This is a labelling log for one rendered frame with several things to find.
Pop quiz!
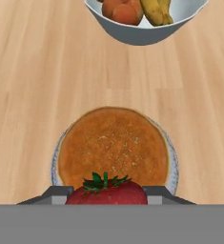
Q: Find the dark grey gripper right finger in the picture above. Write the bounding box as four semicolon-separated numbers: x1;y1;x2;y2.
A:
141;185;197;206

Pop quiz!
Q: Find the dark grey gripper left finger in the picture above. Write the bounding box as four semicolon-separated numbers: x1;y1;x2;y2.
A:
17;185;75;206

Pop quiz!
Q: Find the red strawberry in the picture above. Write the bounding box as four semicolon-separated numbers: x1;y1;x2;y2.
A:
65;171;149;206

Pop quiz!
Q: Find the brown pancake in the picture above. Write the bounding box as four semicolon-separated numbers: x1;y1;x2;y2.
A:
57;106;170;191

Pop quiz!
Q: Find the white patterned plate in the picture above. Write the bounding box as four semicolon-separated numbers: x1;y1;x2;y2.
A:
51;113;180;196

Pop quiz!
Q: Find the white fruit bowl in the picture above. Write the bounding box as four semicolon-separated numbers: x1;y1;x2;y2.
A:
84;0;211;47

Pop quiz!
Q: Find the yellow banana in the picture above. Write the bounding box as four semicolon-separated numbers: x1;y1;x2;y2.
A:
139;0;174;27

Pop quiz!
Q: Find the orange round fruit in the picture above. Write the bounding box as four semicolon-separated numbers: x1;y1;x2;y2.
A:
101;0;145;27

